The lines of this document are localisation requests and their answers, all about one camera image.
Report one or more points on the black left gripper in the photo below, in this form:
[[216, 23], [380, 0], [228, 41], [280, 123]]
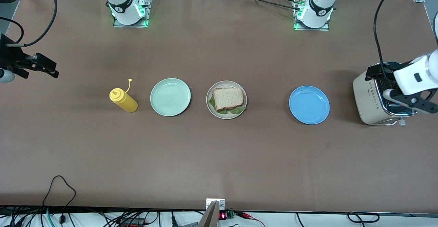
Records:
[[378, 71]]

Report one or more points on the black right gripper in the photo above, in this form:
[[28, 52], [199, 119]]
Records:
[[9, 56]]

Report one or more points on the yellow squeeze sauce bottle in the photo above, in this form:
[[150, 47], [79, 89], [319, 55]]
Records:
[[125, 101]]

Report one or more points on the green lettuce leaf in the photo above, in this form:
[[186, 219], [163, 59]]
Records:
[[236, 111]]

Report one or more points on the bread slice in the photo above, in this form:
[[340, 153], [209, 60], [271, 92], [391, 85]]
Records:
[[228, 98]]

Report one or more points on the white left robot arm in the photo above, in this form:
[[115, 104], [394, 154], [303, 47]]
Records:
[[320, 4]]

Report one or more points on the blue plate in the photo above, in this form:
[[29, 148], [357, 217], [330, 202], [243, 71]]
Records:
[[309, 105]]

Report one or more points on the mint green plate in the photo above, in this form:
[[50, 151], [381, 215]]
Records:
[[170, 98]]

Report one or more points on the beige plate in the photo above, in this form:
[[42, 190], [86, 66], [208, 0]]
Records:
[[224, 117]]

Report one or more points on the beige chrome toaster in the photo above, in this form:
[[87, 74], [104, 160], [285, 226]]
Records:
[[366, 97]]

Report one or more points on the red digit display module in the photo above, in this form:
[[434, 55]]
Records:
[[223, 215]]

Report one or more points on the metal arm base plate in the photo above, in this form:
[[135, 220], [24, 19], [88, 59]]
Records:
[[149, 8], [311, 29]]

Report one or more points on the metal mounting bracket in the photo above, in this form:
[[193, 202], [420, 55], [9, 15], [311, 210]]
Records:
[[215, 203]]

